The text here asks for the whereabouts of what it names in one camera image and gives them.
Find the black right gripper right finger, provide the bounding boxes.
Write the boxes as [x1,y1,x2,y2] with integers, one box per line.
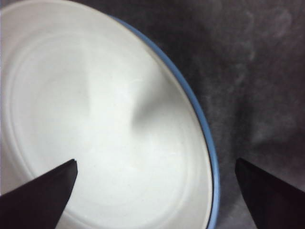
[234,157,305,229]

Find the white round plate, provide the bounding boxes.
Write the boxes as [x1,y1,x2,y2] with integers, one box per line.
[0,0,212,229]

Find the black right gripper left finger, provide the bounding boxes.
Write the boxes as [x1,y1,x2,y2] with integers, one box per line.
[0,159,79,229]

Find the blue round plate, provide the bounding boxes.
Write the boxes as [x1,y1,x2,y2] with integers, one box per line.
[104,13,221,229]

